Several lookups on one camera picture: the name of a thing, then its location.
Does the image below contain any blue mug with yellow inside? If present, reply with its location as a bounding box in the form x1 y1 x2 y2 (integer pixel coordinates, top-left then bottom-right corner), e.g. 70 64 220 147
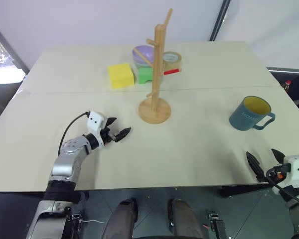
229 95 276 131

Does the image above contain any black window frame post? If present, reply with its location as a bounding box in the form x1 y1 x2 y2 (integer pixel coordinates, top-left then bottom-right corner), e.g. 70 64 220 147
0 18 30 75
209 0 232 42

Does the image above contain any red-capped sauce bottle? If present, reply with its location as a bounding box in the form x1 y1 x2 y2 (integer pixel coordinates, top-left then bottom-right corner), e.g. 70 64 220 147
282 80 293 95

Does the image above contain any purple bowl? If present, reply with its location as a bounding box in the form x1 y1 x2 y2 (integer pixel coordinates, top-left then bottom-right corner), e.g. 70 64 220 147
132 45 155 68

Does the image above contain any yellow foam block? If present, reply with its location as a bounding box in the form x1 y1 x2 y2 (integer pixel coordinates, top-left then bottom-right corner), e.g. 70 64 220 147
107 62 136 89

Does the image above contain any green arch block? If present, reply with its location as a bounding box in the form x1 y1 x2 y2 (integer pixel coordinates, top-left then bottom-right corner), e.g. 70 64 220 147
138 67 164 85

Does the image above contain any brown packing tape roll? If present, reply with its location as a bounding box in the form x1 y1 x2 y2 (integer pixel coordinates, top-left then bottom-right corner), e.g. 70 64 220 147
162 51 183 73

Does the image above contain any wooden mug tree stand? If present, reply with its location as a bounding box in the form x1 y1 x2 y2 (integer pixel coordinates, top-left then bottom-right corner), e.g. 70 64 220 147
138 8 172 124

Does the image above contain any thin white wire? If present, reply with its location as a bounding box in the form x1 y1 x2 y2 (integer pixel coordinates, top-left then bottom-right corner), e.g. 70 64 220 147
79 218 105 224

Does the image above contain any light green bowl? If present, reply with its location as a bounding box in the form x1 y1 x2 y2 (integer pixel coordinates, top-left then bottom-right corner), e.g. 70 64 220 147
133 59 153 70

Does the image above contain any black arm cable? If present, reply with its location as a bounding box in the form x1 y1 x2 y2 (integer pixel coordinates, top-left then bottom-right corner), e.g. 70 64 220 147
58 112 91 155
266 167 299 208

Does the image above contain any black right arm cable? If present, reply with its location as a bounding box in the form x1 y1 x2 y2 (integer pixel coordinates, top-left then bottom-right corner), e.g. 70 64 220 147
266 167 299 208

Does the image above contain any dark rounded shape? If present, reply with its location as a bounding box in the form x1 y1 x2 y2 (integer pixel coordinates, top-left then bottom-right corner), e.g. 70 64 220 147
167 198 208 239
101 197 140 239

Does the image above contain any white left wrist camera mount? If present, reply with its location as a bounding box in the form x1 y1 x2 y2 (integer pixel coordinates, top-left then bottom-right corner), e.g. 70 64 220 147
86 111 108 147

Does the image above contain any black floor bracket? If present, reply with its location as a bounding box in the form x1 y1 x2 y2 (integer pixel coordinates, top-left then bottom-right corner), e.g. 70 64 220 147
69 212 83 233
206 210 228 239

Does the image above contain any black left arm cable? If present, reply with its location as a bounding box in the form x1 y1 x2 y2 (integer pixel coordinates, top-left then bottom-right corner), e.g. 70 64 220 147
58 112 91 155

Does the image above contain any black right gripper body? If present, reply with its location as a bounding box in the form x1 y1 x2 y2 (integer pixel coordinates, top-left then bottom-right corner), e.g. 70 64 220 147
263 163 293 185

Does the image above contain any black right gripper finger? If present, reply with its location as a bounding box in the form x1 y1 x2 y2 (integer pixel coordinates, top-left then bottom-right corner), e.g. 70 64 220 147
271 148 286 165
246 151 267 183

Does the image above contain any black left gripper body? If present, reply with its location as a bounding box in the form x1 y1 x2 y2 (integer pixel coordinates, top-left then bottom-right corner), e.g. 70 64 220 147
100 123 117 145

